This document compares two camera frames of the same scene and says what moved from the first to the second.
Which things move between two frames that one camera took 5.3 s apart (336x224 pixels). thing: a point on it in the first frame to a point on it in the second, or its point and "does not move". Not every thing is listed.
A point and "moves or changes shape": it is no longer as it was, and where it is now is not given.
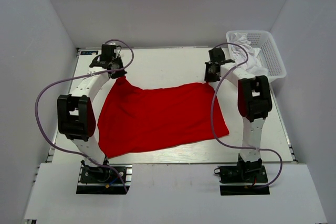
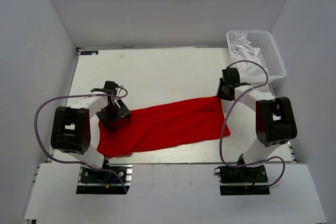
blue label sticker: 88,52 does not move
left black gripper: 121,73 to 102,115
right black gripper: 208,78 to 221,95
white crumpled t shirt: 245,54 does not move
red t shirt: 133,119 moves or changes shape
